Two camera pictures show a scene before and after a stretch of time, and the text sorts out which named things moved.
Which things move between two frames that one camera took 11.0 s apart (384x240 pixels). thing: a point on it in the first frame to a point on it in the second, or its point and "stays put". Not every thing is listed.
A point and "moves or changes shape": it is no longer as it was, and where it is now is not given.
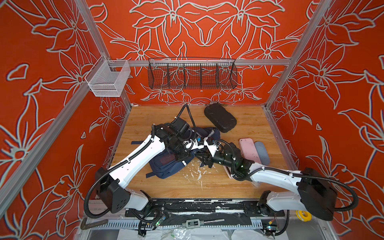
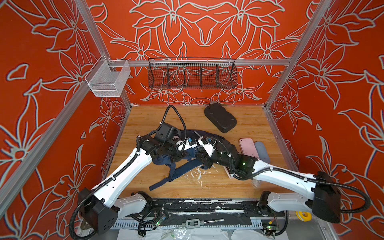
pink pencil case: [248, 150] stays put
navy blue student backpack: [164, 164] moves or changes shape
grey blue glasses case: [263, 153] stays put
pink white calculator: [228, 170] stays put
